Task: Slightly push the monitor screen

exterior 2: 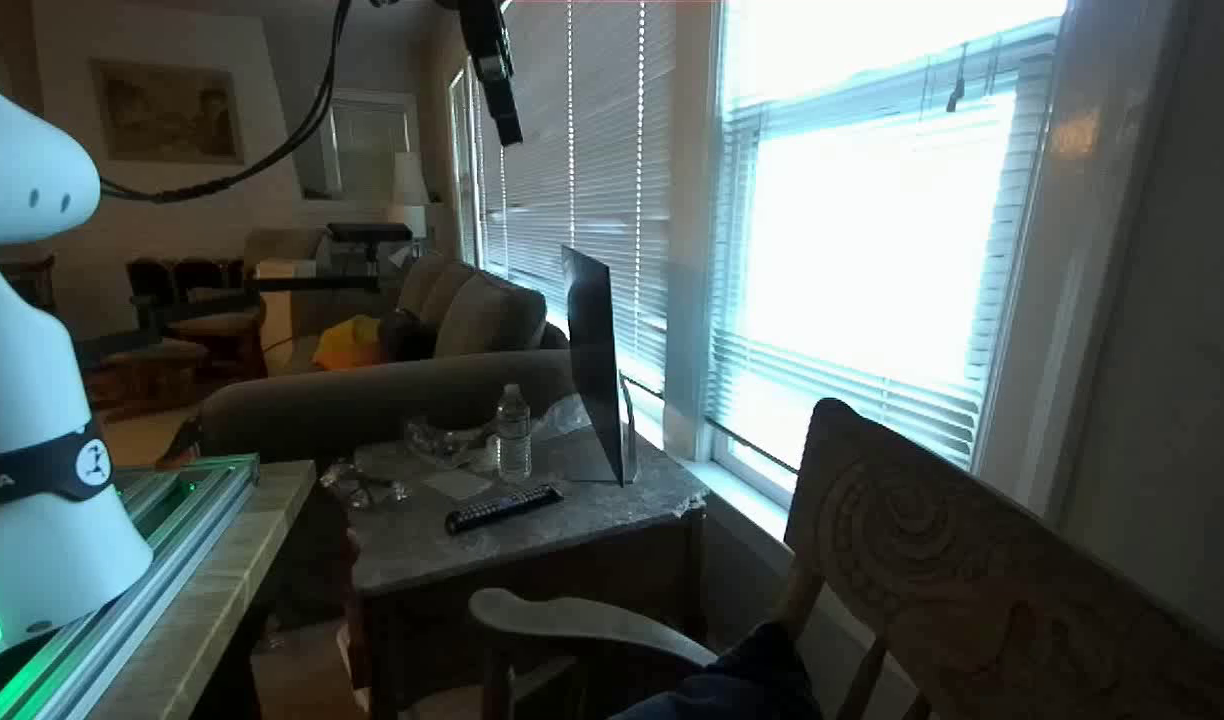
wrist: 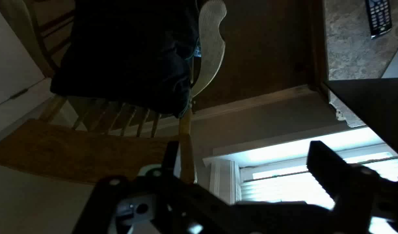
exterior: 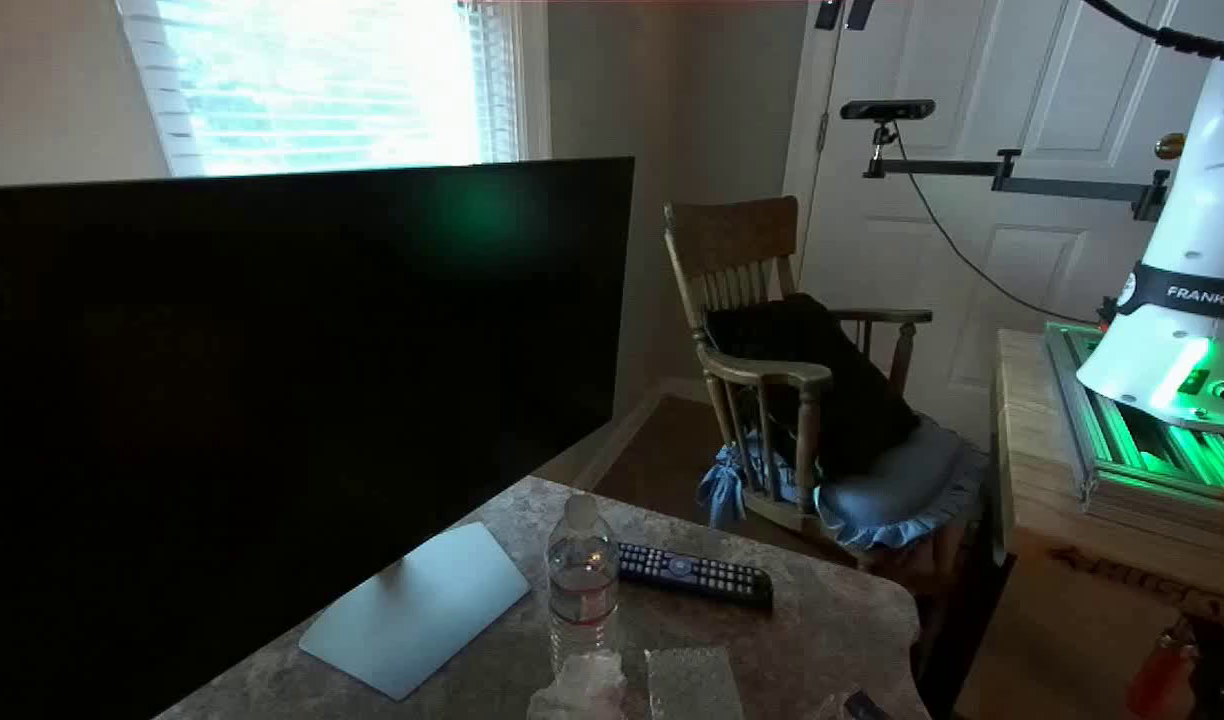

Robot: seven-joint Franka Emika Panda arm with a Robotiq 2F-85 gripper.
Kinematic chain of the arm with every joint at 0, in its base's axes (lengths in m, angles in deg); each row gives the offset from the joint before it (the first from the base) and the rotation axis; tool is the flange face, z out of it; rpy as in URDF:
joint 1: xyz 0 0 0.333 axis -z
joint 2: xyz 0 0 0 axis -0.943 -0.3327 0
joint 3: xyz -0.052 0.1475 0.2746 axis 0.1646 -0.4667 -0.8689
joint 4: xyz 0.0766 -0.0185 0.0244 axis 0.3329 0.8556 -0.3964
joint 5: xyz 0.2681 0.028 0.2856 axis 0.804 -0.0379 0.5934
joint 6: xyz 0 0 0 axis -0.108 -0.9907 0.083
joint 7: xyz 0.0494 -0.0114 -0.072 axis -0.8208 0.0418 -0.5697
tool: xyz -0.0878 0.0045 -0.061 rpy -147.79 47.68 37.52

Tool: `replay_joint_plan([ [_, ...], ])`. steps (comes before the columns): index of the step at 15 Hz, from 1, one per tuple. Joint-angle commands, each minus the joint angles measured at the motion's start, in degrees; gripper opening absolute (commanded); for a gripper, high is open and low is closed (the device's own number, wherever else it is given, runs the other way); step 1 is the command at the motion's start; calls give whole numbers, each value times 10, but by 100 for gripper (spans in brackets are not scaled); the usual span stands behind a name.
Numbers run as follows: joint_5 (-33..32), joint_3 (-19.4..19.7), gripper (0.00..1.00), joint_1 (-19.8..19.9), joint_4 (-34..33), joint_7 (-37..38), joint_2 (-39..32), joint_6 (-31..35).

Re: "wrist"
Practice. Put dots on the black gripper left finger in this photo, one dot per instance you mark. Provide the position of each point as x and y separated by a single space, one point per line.
169 159

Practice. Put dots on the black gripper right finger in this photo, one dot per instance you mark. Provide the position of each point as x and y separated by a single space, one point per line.
340 180

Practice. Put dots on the large black monitor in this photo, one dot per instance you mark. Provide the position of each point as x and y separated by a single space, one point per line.
375 102

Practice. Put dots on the white window blinds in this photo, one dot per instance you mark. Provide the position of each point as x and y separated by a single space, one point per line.
379 199

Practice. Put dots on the dark cloth on chair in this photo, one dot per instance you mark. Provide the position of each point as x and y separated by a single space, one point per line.
136 51

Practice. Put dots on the wooden rocking chair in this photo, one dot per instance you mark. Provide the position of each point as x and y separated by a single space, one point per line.
85 140

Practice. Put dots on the wooden side table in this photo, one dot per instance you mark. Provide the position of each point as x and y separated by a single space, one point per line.
275 45

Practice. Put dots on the black remote control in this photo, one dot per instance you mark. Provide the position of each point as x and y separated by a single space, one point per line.
379 17

